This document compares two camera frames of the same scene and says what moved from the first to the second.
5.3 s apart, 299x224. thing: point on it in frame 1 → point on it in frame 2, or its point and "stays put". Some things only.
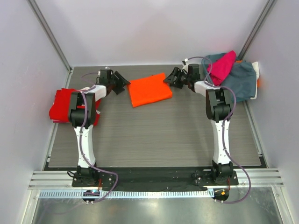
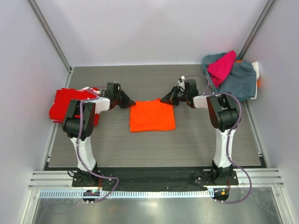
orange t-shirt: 149,89 → 151,115
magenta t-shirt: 219,70 stays put
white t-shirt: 256,67 stays put
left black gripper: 121,80 → 128,102
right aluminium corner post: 268,7 stays put
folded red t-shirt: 59,111 stays put
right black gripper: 178,78 → 175,94
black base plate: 169,180 stays put
